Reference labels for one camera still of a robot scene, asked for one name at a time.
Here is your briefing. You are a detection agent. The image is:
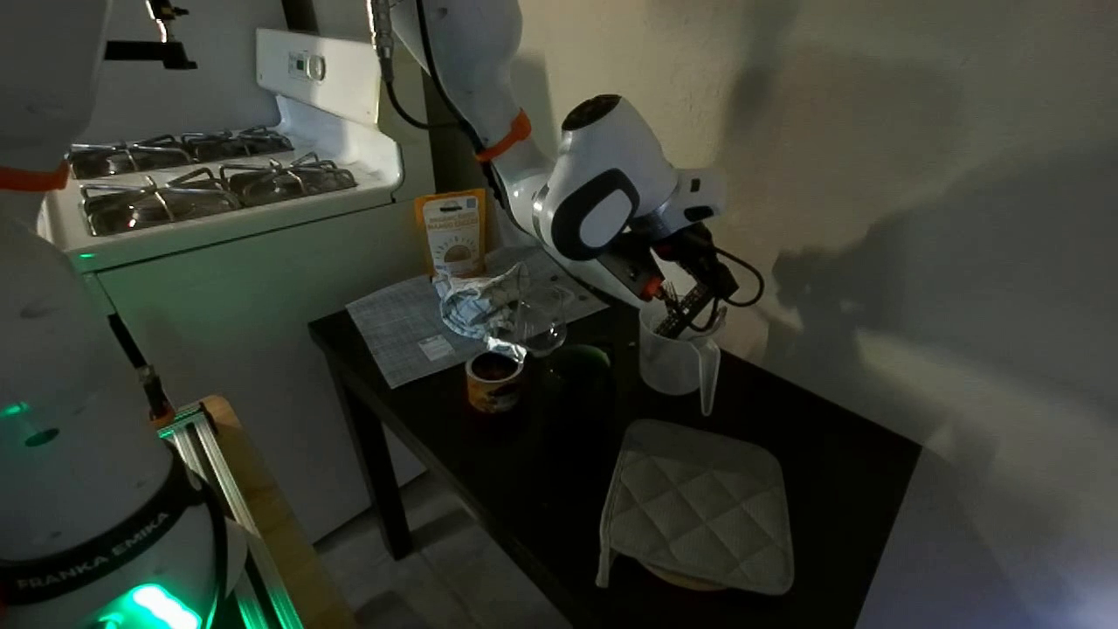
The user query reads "black side table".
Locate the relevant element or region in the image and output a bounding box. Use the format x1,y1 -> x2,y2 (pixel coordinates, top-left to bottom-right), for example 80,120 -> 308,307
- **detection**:
303,273 -> 926,629

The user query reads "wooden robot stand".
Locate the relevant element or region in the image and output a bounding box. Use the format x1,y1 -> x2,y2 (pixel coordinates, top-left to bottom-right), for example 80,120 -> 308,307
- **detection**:
196,392 -> 360,629

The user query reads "aluminium base frame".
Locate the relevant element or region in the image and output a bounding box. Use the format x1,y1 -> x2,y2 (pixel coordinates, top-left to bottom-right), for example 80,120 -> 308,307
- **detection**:
155,398 -> 308,629

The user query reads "clear plastic measuring jug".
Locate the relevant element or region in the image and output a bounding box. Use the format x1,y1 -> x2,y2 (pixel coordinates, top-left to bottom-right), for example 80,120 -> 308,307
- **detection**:
636,304 -> 728,419

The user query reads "yellow open can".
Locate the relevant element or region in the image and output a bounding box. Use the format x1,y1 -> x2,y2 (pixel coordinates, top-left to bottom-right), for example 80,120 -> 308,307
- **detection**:
460,350 -> 528,419

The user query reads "dark green mug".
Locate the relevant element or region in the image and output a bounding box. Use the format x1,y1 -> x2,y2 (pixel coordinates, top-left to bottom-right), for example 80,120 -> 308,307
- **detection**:
538,342 -> 618,465

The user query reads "gray woven placemat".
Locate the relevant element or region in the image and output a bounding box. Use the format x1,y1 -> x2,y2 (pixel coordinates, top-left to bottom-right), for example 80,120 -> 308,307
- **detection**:
343,244 -> 613,392

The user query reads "clear drinking glass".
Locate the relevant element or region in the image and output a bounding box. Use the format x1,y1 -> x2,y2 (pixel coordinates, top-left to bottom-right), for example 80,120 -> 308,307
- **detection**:
510,296 -> 570,360

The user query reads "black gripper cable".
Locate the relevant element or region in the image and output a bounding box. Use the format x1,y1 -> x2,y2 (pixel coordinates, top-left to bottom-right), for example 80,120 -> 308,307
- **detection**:
707,243 -> 770,314

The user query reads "gray quilted pot holder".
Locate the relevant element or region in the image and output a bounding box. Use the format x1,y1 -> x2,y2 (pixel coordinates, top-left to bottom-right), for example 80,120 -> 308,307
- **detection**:
592,417 -> 800,603

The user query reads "white gas stove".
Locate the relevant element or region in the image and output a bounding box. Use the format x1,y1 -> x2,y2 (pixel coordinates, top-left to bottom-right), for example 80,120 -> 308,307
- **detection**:
32,24 -> 442,544

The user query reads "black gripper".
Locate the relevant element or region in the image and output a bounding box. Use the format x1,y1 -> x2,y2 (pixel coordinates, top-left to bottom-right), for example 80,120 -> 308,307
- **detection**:
606,219 -> 748,342

